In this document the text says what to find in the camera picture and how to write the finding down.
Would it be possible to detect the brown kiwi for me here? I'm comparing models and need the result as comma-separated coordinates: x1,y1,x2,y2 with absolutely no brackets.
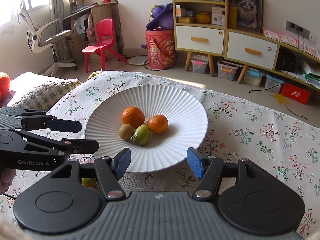
119,124,135,140

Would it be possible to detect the small green jujube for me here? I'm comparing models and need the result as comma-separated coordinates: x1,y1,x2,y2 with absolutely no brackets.
132,125,151,146

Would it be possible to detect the large orange mandarin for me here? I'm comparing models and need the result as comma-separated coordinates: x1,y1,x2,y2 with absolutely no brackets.
121,107,145,129

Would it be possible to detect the small orange mandarin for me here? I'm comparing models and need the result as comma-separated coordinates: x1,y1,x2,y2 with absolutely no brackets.
147,114,168,134

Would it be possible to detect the large green jujube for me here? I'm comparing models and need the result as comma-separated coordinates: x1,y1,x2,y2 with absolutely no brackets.
81,178,97,187

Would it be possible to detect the woven sofa blanket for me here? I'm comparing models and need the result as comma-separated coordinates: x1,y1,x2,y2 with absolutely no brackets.
1,72,81,111

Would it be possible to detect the orange plush cushion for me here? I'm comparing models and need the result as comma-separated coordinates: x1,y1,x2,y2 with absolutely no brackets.
0,72,11,100

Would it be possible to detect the floral tablecloth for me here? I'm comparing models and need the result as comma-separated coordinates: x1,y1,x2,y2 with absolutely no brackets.
0,70,320,238

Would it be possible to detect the white ribbed plate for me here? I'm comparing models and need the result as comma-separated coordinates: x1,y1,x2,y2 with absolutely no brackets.
85,85,208,173

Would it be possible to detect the white office chair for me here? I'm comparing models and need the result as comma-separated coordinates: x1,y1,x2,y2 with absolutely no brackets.
18,1,78,76

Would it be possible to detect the storage box blue lid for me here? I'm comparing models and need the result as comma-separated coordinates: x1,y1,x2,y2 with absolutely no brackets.
244,68,265,87
265,73,284,93

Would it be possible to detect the clear storage box pink label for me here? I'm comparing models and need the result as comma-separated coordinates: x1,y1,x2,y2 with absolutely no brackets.
191,60,208,74

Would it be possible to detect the red box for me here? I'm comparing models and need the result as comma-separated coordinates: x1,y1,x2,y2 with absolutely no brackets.
281,82,311,105

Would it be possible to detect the low wooden tv cabinet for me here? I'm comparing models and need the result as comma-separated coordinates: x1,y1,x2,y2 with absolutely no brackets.
261,26,320,91

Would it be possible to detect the red plastic chair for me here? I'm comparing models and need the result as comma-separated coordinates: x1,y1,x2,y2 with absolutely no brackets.
81,18,128,73

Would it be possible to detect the red toy bucket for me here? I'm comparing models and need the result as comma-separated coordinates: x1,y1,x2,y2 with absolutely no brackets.
145,29,177,70

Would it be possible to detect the wooden desk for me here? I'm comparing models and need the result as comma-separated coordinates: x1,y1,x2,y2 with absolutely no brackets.
63,0,118,62

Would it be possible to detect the yellow pumpkin ornament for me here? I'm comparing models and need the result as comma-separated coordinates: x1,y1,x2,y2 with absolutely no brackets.
195,11,211,24

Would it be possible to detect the white small box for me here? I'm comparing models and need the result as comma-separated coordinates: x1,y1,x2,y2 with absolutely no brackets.
211,7,225,27

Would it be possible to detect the purple toy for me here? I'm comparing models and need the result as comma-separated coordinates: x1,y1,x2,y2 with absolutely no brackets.
146,3,174,30

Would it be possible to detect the wooden shelf cabinet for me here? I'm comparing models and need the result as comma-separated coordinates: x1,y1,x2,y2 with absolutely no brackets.
172,0,280,82

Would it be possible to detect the clear storage box orange handle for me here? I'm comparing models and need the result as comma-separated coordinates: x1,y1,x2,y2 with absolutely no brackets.
217,62,238,81

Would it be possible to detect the wall power outlet strip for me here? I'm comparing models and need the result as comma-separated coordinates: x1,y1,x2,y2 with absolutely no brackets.
285,20,310,40

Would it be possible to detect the cat picture frame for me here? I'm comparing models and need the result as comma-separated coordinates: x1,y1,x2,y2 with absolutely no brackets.
231,0,264,33

